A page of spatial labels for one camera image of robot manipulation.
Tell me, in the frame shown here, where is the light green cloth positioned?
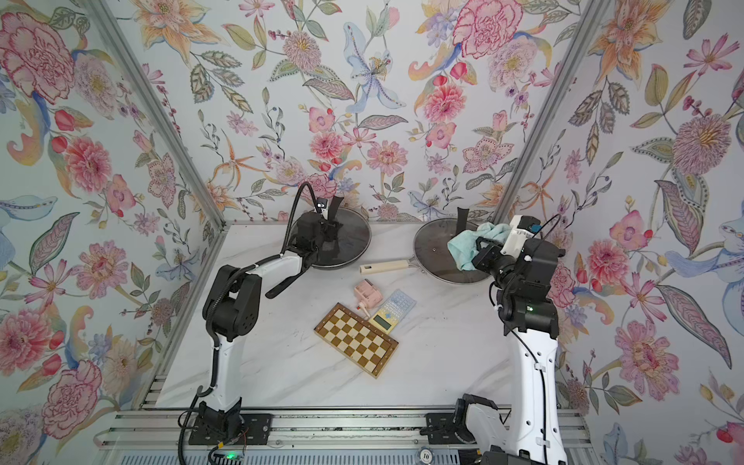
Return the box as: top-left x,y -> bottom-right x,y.
448,222 -> 512,271

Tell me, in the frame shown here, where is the glass pot lid black handle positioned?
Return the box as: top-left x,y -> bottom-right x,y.
414,207 -> 488,285

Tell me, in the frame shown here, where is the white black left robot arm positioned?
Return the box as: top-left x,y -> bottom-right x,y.
195,212 -> 341,434

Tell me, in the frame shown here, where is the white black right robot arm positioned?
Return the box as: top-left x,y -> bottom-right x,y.
453,234 -> 568,464

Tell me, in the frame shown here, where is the black frying pan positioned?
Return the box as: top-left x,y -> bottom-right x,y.
265,203 -> 371,300

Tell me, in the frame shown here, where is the brown frying pan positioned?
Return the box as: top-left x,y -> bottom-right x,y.
358,218 -> 502,286

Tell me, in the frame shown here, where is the pink small box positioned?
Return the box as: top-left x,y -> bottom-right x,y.
354,279 -> 383,312

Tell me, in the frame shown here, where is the yellow blue calculator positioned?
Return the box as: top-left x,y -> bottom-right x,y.
368,290 -> 417,334

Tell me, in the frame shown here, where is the wooden chessboard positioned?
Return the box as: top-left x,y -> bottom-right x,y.
314,303 -> 399,379

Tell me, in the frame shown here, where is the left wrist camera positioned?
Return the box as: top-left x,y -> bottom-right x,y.
315,198 -> 329,213

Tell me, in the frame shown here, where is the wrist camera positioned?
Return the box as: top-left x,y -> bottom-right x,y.
501,215 -> 542,259
315,198 -> 329,213

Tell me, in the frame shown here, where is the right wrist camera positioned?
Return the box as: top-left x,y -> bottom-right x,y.
501,215 -> 542,259

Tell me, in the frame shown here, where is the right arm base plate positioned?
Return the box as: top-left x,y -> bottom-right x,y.
420,411 -> 508,446

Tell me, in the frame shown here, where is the black corrugated cable hose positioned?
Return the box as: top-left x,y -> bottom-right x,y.
176,181 -> 318,465

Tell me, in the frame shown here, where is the aluminium corner frame left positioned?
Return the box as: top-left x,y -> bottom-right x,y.
81,1 -> 227,233

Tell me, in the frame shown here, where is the aluminium corner frame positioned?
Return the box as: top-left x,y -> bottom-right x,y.
488,0 -> 608,223
81,1 -> 227,233

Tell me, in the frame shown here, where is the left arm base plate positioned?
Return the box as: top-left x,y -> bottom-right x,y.
188,412 -> 273,446

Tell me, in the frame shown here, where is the aluminium corner frame right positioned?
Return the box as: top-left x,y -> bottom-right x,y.
488,0 -> 608,223

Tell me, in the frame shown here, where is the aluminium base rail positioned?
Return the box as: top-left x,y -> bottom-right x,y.
92,406 -> 600,465

